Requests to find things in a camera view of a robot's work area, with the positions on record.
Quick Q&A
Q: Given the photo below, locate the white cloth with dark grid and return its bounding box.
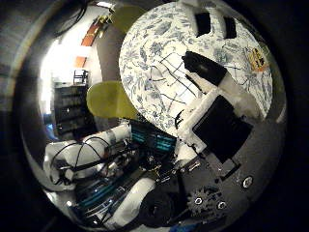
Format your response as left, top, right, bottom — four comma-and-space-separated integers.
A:
146, 49, 211, 117

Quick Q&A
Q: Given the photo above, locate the blue floral tablecloth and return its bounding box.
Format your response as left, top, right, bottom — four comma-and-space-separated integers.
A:
118, 1, 274, 138

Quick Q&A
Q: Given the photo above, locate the yellow plastic chair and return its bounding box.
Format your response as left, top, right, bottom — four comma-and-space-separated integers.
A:
86, 80, 140, 121
110, 4, 148, 34

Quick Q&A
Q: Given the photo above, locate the small black chair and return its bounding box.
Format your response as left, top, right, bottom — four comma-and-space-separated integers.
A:
72, 69, 90, 85

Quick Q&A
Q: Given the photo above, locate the black shelf unit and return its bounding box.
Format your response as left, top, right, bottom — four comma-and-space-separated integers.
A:
52, 81, 98, 139

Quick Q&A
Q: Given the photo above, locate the orange wall panel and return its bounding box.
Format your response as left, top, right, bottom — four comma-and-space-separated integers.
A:
80, 22, 101, 48

